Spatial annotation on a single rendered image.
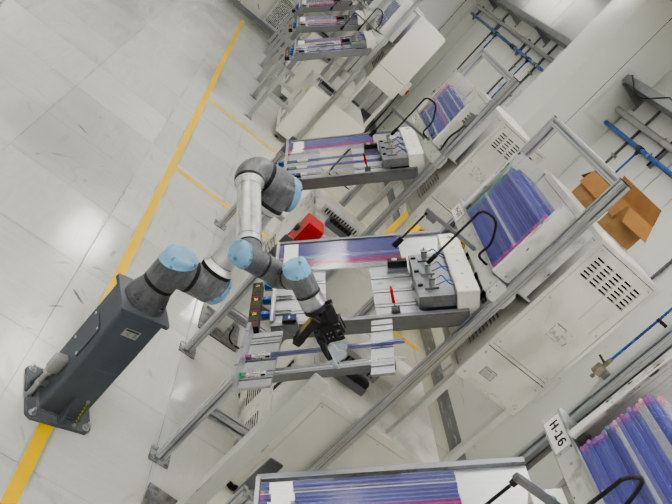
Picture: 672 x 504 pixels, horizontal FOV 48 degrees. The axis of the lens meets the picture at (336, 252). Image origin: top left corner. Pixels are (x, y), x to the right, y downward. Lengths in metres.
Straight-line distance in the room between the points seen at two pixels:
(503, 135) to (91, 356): 2.38
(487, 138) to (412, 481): 2.37
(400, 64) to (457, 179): 3.25
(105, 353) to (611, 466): 1.65
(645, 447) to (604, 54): 4.42
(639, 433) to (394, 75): 5.71
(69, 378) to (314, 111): 4.94
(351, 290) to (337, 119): 3.25
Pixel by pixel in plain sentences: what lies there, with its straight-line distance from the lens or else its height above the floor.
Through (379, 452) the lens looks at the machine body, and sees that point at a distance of 3.07.
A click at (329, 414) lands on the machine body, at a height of 0.56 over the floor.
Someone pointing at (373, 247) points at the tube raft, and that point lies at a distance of 3.21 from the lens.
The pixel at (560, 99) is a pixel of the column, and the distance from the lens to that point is 5.95.
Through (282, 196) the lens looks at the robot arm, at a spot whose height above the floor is 1.13.
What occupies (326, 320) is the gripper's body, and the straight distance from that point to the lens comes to 2.22.
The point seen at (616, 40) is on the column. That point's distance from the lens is 5.98.
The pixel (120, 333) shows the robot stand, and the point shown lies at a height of 0.45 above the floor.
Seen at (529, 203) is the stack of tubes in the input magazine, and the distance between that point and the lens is 2.83.
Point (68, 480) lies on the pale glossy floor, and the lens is 2.79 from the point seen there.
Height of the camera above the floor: 1.90
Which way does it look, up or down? 18 degrees down
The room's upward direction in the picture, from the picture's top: 44 degrees clockwise
